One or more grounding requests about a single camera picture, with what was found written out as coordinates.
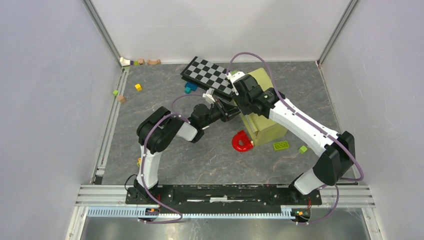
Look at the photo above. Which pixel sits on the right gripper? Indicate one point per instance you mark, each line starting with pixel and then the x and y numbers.
pixel 242 108

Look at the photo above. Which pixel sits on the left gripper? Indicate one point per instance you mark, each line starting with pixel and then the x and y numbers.
pixel 223 117

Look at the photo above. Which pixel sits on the green drawer cabinet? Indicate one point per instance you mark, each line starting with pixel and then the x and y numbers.
pixel 260 129

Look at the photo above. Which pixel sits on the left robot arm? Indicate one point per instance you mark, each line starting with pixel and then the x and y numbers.
pixel 157 132

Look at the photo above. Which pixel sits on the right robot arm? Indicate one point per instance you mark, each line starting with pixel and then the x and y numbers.
pixel 332 148

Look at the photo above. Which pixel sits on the red toy magnet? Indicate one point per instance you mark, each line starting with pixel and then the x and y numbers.
pixel 241 142

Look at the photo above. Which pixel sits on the black white chessboard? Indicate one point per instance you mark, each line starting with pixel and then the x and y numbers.
pixel 208 75

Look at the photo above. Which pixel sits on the blue toy brick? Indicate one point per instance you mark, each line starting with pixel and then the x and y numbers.
pixel 191 86

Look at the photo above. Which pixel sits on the teal toy block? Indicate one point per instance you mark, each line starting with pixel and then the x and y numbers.
pixel 187 90

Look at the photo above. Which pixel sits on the lime green toy brick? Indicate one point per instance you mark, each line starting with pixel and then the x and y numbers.
pixel 281 145

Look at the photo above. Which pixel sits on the small green block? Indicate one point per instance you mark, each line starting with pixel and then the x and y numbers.
pixel 303 149

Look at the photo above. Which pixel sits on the small yellow cube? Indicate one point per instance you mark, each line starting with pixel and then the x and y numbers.
pixel 138 87

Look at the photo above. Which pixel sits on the small wooden cube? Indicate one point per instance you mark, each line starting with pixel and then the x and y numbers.
pixel 121 99

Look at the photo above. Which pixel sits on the wooden blocks in corner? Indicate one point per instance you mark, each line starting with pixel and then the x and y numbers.
pixel 127 62

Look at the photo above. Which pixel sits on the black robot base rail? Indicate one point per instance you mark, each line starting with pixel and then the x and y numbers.
pixel 223 198

